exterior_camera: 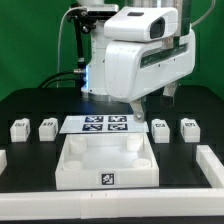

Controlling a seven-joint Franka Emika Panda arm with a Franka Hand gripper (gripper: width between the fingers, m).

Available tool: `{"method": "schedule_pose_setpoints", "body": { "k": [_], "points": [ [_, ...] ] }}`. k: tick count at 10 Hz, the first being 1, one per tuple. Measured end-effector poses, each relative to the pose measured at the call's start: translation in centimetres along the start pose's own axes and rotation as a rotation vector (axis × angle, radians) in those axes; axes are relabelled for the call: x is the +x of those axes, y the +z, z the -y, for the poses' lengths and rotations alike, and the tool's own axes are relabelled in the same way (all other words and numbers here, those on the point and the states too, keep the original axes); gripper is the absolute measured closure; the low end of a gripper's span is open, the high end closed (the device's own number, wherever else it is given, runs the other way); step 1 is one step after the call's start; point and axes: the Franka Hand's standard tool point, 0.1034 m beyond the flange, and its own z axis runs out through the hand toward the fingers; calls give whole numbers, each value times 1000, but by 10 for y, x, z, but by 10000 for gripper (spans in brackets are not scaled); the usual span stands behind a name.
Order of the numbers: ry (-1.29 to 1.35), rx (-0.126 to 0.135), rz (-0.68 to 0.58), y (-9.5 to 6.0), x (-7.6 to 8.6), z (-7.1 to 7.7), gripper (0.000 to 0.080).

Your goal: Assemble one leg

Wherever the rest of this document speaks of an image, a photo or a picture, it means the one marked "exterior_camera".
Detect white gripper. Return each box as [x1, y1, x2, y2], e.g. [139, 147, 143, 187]
[104, 29, 197, 124]

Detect white square tabletop tray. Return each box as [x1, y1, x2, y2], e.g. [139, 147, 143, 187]
[55, 133, 159, 190]

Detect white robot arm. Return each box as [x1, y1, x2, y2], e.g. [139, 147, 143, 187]
[77, 0, 195, 122]

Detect white sheet with markers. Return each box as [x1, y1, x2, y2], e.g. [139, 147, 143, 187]
[60, 115, 149, 134]

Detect white left fence block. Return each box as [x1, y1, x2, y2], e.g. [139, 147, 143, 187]
[0, 150, 7, 175]

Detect black camera stand pole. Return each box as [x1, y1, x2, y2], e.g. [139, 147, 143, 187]
[73, 16, 86, 88]

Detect white right fence rail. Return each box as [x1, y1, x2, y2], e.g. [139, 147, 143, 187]
[196, 145, 224, 189]

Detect white fence rail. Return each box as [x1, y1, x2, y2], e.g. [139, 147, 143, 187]
[196, 145, 224, 189]
[0, 188, 224, 221]

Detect black camera on mount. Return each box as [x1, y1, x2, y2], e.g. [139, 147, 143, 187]
[67, 4, 119, 34]

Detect black cables at base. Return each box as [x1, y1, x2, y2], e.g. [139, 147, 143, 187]
[37, 68, 88, 90]

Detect white front fence rail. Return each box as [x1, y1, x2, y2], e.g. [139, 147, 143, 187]
[0, 188, 224, 221]

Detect grey cable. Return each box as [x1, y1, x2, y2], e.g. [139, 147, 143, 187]
[55, 5, 81, 89]

